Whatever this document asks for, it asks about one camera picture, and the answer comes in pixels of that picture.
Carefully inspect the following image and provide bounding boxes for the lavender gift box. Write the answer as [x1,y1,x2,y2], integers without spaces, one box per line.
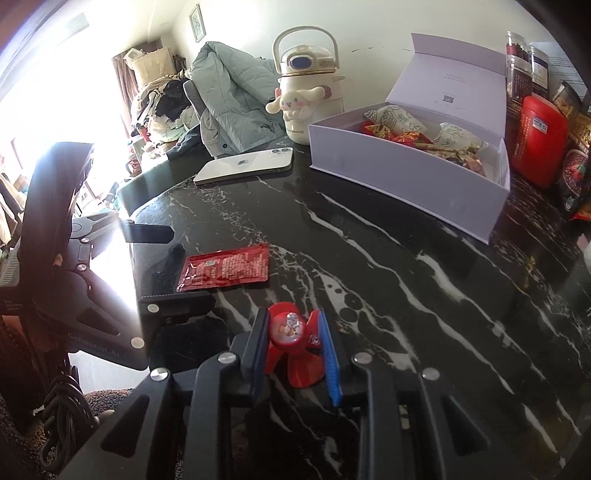
[308,32,511,244]

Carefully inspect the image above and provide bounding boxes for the brown snack packet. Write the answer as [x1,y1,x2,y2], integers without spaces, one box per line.
[442,148,491,177]

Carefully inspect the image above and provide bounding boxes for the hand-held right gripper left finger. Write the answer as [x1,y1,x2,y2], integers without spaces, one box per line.
[60,307,271,480]

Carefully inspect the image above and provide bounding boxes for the grey-blue down jacket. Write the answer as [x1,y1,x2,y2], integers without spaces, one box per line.
[188,41,288,160]

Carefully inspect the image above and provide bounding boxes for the red canister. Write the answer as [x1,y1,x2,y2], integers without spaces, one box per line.
[510,95,568,190]

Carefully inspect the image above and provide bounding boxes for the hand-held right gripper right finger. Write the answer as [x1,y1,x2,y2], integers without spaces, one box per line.
[318,308,522,480]

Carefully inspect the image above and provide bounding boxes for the black cable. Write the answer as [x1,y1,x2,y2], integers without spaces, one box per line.
[36,360,99,480]

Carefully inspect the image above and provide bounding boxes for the red gold-print snack packet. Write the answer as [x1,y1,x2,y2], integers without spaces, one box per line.
[359,121,393,138]

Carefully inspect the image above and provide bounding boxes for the white bread packet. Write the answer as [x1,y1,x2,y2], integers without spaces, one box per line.
[433,122,486,154]
[364,104,431,140]

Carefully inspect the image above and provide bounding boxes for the cream cartoon water bottle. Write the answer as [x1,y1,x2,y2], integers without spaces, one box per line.
[265,26,346,145]

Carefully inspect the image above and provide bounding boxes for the white paper sheet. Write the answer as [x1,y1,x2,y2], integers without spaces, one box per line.
[531,41,583,89]

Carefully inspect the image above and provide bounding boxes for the red toy fan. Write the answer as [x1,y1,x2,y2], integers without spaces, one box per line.
[265,302,331,388]

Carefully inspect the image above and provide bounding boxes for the white smartphone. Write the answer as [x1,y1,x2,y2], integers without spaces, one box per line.
[192,146,295,186]

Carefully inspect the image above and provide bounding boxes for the brown fleece clothing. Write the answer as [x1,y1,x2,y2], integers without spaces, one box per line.
[83,387,140,418]

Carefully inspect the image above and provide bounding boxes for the red sauce packet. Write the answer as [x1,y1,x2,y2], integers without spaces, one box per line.
[177,243,270,293]

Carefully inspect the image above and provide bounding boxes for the brown curtain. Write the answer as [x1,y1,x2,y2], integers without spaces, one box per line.
[113,51,136,136]

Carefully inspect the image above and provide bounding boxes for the small framed wall picture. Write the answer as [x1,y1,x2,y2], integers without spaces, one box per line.
[189,4,206,44]

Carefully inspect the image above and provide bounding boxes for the cream tote bag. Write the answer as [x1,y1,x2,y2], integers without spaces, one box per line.
[124,46,172,85]

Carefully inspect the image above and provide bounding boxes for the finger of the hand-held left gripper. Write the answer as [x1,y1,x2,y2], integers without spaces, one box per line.
[41,267,217,371]
[69,211,175,269]

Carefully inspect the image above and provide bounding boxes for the pile of clothes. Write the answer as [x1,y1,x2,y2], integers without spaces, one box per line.
[129,69,200,154]

